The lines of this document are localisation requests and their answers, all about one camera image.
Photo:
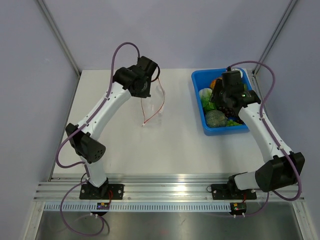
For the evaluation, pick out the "aluminium rail frame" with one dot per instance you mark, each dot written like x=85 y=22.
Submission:
x=137 y=187

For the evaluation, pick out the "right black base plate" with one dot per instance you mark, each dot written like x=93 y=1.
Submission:
x=225 y=192

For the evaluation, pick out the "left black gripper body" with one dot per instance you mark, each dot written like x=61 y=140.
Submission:
x=145 y=91

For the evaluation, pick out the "orange toy pineapple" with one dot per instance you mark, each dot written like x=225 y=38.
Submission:
x=214 y=82

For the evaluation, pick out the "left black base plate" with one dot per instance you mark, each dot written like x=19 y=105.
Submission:
x=105 y=192

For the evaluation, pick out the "blue plastic bin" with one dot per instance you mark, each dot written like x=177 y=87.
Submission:
x=202 y=79

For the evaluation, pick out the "small green grape bunch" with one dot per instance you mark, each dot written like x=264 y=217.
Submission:
x=232 y=123

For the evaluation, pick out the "white slotted cable duct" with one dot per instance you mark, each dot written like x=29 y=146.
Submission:
x=194 y=207

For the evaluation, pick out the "green cabbage toy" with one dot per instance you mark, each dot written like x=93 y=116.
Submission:
x=205 y=98

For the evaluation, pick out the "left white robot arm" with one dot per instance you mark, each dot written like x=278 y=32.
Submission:
x=126 y=82

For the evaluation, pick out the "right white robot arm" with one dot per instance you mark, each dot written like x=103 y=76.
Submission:
x=282 y=167

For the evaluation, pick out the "green cantaloupe melon toy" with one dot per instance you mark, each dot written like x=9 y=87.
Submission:
x=215 y=119

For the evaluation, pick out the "clear zip bag orange zipper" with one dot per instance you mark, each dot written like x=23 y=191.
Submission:
x=153 y=107

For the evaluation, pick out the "dark purple grape bunch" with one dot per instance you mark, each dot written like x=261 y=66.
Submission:
x=230 y=114

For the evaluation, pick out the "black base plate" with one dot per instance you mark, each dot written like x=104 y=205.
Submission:
x=105 y=192
x=225 y=192

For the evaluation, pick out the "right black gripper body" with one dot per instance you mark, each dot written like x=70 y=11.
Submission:
x=219 y=94

